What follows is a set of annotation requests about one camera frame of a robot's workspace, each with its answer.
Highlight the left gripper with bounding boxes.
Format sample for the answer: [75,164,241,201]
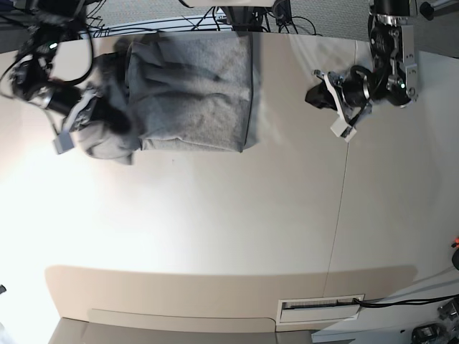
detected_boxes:
[305,70,373,124]

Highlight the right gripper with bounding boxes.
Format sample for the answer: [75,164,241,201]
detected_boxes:
[60,89,131,135]

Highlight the grey T-shirt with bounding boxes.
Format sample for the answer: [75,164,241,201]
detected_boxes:
[77,32,253,165]

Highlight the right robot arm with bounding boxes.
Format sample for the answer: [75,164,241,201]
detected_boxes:
[2,1,131,135]

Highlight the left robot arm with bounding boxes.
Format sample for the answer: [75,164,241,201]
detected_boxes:
[305,1,418,126]

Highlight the orange black object right edge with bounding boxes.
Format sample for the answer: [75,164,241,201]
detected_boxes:
[451,237,459,248]

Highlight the black device bottom right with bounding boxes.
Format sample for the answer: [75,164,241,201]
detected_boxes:
[411,324,443,344]

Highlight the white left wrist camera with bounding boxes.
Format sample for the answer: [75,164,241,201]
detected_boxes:
[331,118,356,143]

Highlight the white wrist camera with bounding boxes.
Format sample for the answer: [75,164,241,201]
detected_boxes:
[331,118,356,143]
[53,132,75,155]

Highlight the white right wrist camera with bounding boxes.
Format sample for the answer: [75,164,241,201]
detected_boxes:
[53,132,75,155]

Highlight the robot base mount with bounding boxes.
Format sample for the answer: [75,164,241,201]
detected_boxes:
[221,6,278,32]

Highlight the black cable at grommet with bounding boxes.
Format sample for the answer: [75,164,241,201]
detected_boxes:
[336,295,459,310]

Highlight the white table cable grommet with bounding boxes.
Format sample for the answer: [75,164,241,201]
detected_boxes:
[275,294,365,325]

